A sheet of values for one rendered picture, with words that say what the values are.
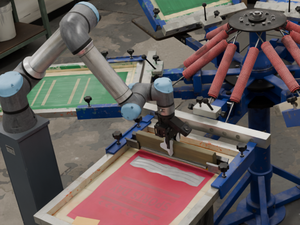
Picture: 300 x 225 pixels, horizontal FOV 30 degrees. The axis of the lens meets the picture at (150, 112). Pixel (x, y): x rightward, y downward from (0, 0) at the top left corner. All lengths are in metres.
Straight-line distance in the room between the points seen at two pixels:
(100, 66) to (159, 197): 0.59
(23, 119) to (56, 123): 2.42
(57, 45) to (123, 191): 0.67
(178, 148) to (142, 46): 3.65
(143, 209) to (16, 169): 0.65
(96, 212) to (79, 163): 2.00
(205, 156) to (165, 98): 0.30
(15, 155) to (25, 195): 0.23
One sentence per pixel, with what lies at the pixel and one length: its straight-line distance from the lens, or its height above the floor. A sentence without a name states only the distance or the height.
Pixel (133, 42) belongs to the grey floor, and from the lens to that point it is 6.16.
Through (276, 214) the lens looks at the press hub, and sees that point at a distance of 3.66.
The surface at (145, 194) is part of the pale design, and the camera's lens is 2.37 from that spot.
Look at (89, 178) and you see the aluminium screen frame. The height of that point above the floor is 0.98.
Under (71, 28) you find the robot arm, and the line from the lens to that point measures 2.18.
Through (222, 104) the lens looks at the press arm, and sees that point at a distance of 2.75.
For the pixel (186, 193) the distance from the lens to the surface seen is 2.35.
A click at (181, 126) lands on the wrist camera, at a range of 2.39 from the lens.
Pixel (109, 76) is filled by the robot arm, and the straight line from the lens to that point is 2.21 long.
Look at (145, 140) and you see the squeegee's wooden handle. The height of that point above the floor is 1.03.
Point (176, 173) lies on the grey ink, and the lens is 2.45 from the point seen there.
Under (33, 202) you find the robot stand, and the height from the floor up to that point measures 0.84.
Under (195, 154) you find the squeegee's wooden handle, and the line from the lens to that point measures 2.42.
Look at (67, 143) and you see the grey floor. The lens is 4.57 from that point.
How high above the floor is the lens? 2.44
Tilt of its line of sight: 31 degrees down
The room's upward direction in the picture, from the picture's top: 8 degrees counter-clockwise
